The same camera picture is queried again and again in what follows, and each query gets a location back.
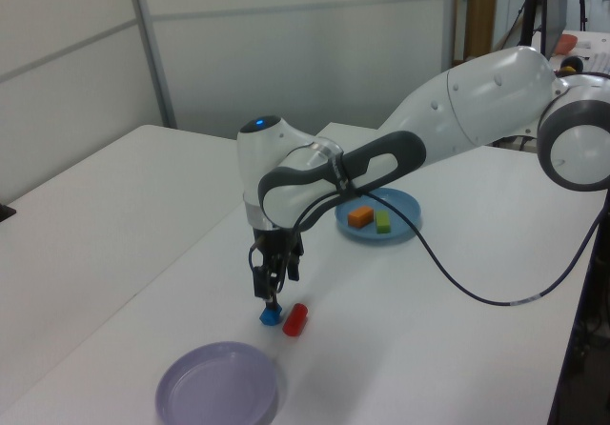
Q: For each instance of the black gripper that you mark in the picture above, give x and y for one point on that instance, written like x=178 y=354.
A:
x=276 y=244

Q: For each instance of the blue block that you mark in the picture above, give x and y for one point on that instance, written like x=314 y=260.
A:
x=270 y=316

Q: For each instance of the red block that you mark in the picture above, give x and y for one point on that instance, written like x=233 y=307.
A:
x=294 y=320

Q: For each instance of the orange block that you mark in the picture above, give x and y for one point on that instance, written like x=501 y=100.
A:
x=359 y=216

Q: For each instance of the green block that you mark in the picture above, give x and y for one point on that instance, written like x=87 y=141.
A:
x=382 y=222

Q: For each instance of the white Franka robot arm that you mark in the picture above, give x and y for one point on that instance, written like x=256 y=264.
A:
x=476 y=101

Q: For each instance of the purple plate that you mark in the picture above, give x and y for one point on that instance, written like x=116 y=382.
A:
x=214 y=387

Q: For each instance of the blue plate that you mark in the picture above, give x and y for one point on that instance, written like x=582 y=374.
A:
x=405 y=206

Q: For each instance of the brown wooden board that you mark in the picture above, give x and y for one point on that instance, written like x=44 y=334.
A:
x=480 y=20

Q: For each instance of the black monitor stand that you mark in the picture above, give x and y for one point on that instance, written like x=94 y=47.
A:
x=530 y=20

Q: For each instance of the dark ball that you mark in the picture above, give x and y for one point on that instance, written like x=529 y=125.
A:
x=574 y=63

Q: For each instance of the orange bowl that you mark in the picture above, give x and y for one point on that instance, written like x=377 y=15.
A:
x=567 y=44

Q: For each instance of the dark monitor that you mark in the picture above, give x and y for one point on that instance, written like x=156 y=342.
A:
x=555 y=6

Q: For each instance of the grey partition post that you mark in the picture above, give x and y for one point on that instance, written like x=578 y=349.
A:
x=449 y=15

